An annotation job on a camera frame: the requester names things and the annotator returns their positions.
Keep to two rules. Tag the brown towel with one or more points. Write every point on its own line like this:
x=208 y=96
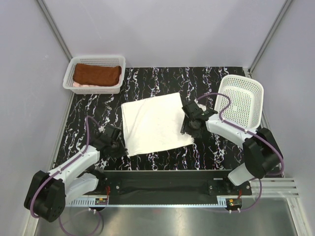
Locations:
x=97 y=75

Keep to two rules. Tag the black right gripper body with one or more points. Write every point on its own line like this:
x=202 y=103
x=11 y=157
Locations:
x=188 y=127

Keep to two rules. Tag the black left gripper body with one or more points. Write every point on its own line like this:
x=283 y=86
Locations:
x=118 y=150

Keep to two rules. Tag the white rectangular mesh basket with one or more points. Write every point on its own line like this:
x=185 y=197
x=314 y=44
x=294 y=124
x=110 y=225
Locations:
x=98 y=60

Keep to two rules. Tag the connector board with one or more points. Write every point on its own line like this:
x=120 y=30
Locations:
x=101 y=201
x=234 y=202

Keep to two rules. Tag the pink towel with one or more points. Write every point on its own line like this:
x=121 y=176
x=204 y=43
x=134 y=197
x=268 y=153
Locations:
x=78 y=85

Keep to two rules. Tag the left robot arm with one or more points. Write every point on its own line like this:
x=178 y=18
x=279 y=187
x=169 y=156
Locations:
x=50 y=192

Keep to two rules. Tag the white towel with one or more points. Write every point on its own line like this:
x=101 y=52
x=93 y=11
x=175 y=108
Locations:
x=154 y=124

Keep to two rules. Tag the right connector board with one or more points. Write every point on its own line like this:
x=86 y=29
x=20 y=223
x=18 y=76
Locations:
x=234 y=202

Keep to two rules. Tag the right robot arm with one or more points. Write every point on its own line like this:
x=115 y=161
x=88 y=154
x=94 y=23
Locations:
x=261 y=153

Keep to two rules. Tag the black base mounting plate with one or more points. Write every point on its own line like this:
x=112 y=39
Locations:
x=194 y=177

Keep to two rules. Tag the white oval laundry basket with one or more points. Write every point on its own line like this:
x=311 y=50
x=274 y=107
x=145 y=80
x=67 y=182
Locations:
x=243 y=100

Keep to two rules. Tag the left connector board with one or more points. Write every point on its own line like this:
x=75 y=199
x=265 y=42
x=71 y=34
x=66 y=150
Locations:
x=101 y=201

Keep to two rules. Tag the aluminium frame rail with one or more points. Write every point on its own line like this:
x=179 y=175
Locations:
x=266 y=188

